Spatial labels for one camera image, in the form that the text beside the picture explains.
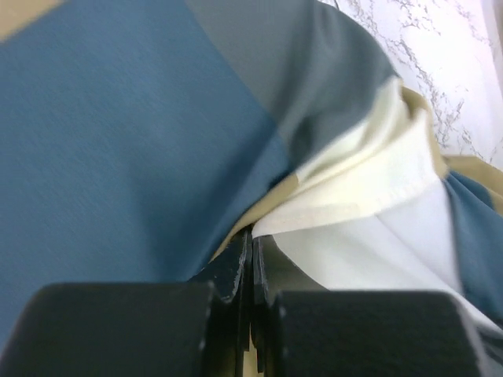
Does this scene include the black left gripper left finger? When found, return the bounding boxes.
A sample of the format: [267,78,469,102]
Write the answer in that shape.
[1,230,252,376]

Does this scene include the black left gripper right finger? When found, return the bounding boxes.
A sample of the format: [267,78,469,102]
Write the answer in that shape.
[251,237,495,376]

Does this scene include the white pillow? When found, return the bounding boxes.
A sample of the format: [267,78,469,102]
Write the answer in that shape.
[252,183,502,339]

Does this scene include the blue beige checkered pillowcase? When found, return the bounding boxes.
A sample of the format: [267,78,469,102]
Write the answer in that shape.
[1,1,502,355]

